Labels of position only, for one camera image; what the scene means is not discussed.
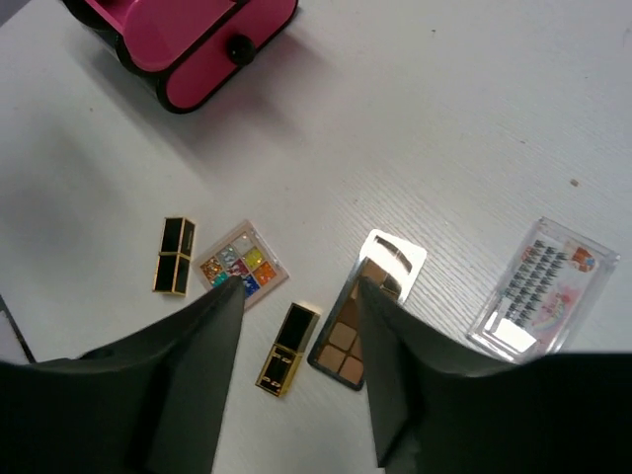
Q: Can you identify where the clear false eyelash box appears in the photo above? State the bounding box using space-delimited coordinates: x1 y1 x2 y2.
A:
467 217 620 363

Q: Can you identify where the pink black makeup drawer organizer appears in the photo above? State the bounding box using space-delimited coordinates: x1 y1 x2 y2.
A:
64 0 299 114

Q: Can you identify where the mirrored pink eyeshadow palette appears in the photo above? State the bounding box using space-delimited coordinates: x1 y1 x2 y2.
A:
358 229 428 305

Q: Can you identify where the colourful glitter eyeshadow palette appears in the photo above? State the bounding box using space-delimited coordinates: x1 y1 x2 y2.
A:
192 220 288 311

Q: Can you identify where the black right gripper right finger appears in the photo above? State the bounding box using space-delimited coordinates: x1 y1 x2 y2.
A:
357 278 631 473

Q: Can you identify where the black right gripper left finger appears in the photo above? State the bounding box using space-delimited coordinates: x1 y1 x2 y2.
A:
1 277 245 473

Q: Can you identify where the long brown eyeshadow palette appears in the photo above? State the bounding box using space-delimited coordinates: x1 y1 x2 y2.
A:
307 258 387 391

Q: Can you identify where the black gold lipstick tube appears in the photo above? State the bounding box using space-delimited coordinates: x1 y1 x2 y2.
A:
152 217 196 296

